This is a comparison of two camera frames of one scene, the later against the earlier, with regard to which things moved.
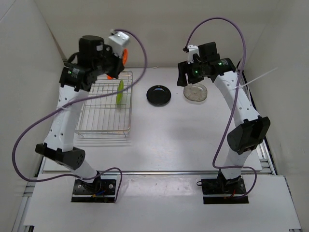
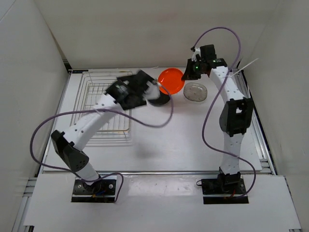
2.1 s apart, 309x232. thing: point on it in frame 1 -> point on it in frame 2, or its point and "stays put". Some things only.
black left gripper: (119, 65) -> (126, 79)
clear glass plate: (195, 92) stays put
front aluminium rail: (160, 172) stays put
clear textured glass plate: (195, 94) stays put
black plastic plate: (158, 95) stays put
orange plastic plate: (125, 57) -> (171, 79)
